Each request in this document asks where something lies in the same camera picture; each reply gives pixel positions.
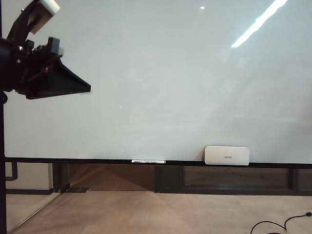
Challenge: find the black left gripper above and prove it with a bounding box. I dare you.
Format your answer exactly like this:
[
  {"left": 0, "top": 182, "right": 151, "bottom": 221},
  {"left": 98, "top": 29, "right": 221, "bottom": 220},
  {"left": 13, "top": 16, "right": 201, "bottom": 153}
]
[{"left": 9, "top": 36, "right": 92, "bottom": 100}]

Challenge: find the large white whiteboard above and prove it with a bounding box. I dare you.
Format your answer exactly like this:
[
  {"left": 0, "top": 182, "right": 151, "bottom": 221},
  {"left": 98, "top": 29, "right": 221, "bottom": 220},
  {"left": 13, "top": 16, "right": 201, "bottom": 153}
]
[{"left": 1, "top": 0, "right": 312, "bottom": 169}]

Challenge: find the white whiteboard eraser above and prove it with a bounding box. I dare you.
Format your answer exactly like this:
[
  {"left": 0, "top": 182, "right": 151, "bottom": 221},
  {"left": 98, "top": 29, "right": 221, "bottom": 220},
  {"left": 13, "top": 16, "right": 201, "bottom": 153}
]
[{"left": 204, "top": 145, "right": 250, "bottom": 166}]

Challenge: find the black bent pipe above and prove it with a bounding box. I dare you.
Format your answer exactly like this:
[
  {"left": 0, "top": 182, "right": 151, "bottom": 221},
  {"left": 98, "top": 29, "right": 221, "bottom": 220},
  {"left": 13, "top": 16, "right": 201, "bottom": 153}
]
[{"left": 4, "top": 162, "right": 18, "bottom": 181}]

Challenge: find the white printed label strip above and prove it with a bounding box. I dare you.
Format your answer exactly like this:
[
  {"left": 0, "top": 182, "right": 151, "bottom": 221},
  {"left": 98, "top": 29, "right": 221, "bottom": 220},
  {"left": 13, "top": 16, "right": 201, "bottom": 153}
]
[{"left": 131, "top": 159, "right": 166, "bottom": 164}]

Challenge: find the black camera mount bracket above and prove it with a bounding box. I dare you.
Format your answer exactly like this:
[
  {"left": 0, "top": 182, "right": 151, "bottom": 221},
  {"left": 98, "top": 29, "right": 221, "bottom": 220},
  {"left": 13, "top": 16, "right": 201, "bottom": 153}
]
[{"left": 6, "top": 0, "right": 47, "bottom": 42}]

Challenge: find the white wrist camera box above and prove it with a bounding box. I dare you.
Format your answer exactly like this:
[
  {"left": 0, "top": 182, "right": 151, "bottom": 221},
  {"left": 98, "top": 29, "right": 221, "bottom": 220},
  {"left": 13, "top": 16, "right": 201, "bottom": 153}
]
[{"left": 31, "top": 0, "right": 61, "bottom": 35}]

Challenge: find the black metal frame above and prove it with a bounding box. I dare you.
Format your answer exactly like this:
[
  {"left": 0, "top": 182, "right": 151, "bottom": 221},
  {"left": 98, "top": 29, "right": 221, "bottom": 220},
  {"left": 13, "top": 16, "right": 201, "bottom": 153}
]
[{"left": 0, "top": 0, "right": 7, "bottom": 234}]

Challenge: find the black floor cable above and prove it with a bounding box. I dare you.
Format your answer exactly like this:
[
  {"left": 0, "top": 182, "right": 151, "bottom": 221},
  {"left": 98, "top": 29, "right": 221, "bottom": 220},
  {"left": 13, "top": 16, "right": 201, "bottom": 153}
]
[{"left": 251, "top": 212, "right": 312, "bottom": 234}]

